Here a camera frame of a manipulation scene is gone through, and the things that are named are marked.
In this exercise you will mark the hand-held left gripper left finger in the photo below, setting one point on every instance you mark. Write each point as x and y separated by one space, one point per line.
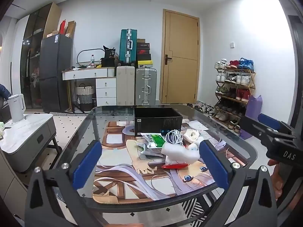
86 165

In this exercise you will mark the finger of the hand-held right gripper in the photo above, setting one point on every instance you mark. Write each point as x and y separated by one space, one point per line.
255 128
272 121

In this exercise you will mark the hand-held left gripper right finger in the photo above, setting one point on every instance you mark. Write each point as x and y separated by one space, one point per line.
214 166

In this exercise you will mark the black cardboard box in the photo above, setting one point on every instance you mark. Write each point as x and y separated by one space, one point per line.
157 123

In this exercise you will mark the person's right hand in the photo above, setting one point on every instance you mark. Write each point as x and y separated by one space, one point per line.
277 182

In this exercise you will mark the purple bag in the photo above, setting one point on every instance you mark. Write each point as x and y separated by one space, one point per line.
253 106

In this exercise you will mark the printed cartoon desk mat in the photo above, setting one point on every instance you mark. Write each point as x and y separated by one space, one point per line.
118 170

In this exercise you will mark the glass table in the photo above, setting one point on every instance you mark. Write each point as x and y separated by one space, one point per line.
78 132

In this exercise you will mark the white paper sheet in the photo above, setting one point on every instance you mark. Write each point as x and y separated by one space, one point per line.
198 125

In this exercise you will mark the wooden shoe rack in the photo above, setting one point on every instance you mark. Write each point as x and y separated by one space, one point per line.
252 80

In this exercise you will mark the group of assorted shoes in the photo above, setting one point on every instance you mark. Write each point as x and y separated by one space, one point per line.
242 79

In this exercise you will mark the clear plastic packets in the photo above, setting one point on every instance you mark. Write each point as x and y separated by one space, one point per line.
149 152

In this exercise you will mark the green white packet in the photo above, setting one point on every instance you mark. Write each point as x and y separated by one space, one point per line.
155 140

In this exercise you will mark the marble top side table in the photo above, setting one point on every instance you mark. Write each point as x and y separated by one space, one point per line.
26 141

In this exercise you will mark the woven laundry basket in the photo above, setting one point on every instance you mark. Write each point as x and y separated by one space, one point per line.
84 94

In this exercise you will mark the white dressing desk with drawers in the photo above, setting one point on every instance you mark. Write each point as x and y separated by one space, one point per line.
106 89

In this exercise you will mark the beige suitcase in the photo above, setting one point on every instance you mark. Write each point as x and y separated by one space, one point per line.
125 85

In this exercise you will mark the white electric kettle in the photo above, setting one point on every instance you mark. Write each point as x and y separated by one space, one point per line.
15 108

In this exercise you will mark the pale green toy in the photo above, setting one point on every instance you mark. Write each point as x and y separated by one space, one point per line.
2 130

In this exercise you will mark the dark grey fridge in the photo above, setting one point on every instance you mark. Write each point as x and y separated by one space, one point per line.
55 75

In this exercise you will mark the silver suitcase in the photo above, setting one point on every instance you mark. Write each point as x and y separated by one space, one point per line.
146 86

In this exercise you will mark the clear water bottle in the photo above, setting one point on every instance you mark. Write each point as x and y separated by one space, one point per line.
92 62

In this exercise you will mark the black storage box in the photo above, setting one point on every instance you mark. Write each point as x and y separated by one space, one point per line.
107 62

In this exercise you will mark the oval mirror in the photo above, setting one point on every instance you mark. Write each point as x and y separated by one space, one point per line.
78 56

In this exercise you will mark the blue puffer jacket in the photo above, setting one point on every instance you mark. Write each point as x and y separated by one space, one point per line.
4 91

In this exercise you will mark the wooden door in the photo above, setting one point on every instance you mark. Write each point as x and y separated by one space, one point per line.
182 40

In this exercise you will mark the black paper bag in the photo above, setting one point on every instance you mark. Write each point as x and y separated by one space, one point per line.
109 52

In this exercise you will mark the plain black shoebox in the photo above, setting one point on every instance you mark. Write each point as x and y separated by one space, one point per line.
144 57

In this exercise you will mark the teal suitcase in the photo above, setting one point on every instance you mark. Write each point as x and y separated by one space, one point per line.
127 47

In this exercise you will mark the tall glass door cabinet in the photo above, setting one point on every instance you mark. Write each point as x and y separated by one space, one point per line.
30 52

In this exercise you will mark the black shoebox red logo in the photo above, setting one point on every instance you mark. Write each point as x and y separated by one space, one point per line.
143 51

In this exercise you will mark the black shoebox white label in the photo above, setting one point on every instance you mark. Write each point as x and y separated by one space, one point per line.
143 46

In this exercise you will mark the flat brown cardboard box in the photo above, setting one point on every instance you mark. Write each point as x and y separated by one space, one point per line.
52 34

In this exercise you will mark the brown shoebox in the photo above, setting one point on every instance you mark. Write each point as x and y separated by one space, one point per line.
141 41

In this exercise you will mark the tall brown cardboard box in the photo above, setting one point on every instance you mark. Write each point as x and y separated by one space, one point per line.
70 29

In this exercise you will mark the red box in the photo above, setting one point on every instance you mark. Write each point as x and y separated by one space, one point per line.
62 27

